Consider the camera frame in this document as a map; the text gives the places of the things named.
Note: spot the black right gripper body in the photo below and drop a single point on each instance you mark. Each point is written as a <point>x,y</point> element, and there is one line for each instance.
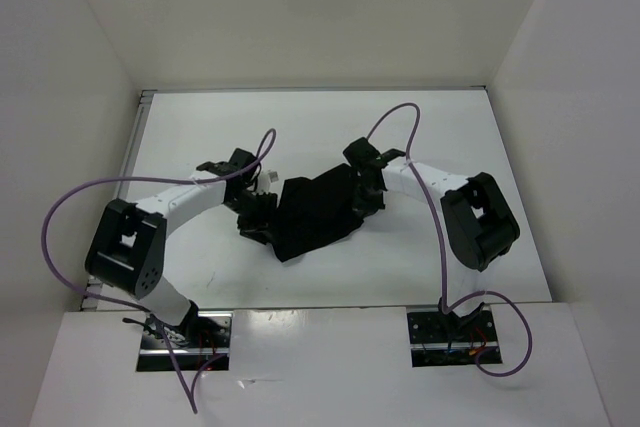
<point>362,189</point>

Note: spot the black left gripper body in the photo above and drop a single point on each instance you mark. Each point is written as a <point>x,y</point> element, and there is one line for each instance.
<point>249,202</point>

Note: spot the black skirt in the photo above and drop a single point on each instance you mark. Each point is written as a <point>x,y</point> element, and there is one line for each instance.
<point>314,213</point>

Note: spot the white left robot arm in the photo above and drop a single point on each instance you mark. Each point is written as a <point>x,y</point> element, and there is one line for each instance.
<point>128,248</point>

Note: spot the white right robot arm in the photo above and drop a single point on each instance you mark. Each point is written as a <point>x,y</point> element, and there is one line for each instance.
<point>472,218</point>

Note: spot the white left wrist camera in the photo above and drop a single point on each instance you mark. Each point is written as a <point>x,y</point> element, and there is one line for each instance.
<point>265,180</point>

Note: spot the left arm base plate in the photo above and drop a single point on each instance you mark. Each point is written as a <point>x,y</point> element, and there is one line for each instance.
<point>210,350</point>

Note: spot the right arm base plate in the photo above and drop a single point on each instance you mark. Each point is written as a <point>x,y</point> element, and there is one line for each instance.
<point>444,340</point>

